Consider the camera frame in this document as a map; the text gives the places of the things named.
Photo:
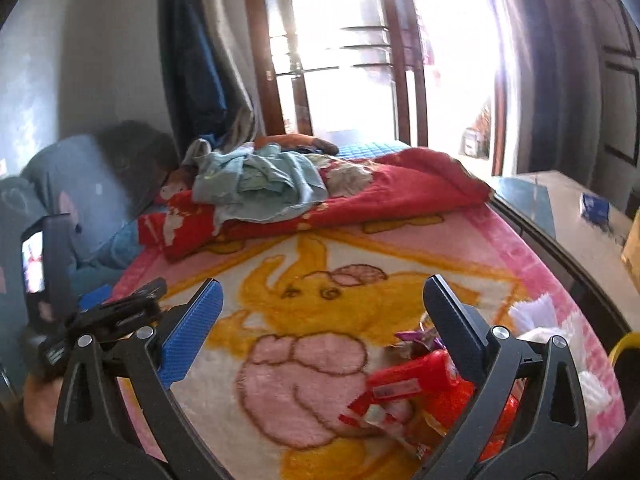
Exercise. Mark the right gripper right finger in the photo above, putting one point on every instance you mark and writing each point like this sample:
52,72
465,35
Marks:
549,436

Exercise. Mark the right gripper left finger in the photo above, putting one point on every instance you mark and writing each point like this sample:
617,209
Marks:
94,436

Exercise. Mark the red plastic bag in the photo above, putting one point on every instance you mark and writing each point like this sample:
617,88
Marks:
443,409

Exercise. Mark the purple snack wrapper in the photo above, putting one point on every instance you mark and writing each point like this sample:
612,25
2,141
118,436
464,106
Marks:
421,341

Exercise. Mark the red cylindrical bottle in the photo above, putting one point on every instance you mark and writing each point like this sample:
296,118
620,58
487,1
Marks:
425,376

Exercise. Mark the red snack wrapper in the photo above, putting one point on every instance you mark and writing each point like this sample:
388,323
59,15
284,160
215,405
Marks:
399,420

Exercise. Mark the yellow rim trash bin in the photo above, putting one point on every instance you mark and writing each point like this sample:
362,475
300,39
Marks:
625,360

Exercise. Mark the person left hand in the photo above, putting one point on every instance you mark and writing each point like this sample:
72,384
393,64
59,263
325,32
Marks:
40,405

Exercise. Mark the grey pillow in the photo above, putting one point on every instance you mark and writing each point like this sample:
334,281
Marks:
105,181

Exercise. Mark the pink cartoon blanket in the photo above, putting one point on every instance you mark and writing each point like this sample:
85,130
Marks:
307,316

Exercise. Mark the light blue garment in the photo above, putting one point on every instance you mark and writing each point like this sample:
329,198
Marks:
256,185

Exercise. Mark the brown paper bag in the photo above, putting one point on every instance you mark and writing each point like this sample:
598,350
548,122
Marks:
631,252

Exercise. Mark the coffee table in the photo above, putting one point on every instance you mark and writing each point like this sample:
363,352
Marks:
544,208

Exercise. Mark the dark blue curtain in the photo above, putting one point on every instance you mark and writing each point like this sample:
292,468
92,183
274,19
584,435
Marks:
199,96

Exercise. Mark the blue tissue pack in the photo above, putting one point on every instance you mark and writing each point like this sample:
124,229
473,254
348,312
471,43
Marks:
594,209

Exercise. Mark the red quilt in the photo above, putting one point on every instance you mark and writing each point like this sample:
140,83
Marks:
411,183

